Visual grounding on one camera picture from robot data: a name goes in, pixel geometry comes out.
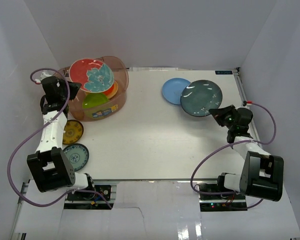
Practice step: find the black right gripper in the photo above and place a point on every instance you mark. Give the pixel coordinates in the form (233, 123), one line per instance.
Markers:
(218, 114)

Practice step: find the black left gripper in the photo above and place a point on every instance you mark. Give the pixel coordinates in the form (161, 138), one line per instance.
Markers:
(67, 90)

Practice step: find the lime green plastic plate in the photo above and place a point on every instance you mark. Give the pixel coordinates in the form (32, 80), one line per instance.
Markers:
(92, 103)

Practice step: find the red plate with teal waves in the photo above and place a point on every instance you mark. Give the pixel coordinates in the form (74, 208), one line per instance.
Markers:
(94, 75)

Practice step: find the dark teal ceramic plate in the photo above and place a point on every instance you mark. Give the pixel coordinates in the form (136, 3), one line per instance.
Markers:
(200, 96)

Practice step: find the orange plastic plate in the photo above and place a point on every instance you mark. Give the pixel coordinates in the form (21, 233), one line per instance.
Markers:
(109, 91)

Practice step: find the light blue plastic plate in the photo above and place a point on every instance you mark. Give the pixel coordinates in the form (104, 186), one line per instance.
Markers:
(172, 90)

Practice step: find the beige plastic plate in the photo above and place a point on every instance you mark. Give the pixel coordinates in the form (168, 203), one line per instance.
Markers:
(114, 91)

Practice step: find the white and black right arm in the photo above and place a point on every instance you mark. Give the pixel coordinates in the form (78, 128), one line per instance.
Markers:
(262, 173)

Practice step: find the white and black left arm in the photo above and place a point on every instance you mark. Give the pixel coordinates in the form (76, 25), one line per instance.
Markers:
(49, 165)

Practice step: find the pink translucent plastic bin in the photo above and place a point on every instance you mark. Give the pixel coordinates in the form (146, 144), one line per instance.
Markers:
(113, 105)

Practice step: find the small blue label sticker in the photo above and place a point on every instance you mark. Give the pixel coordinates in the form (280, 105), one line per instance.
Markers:
(223, 72)

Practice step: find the yellow and black patterned plate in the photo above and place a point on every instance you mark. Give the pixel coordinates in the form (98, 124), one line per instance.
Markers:
(73, 131)

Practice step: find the blue and white porcelain plate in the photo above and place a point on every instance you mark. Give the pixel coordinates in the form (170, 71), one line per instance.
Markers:
(78, 155)

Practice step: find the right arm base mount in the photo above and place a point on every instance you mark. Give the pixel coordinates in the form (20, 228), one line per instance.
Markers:
(222, 203)

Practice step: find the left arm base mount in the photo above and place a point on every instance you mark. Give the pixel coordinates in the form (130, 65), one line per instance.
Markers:
(101, 200)

